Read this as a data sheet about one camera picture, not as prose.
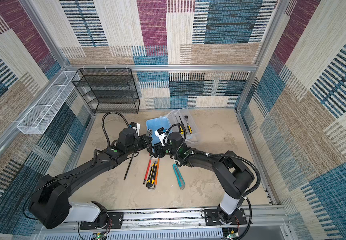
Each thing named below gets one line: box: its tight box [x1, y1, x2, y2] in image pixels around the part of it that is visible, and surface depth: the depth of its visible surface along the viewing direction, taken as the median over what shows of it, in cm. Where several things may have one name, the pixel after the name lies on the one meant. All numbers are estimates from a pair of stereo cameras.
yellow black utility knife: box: [146, 162, 158, 188], surface depth 88 cm
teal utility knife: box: [172, 163, 186, 191], surface depth 87 cm
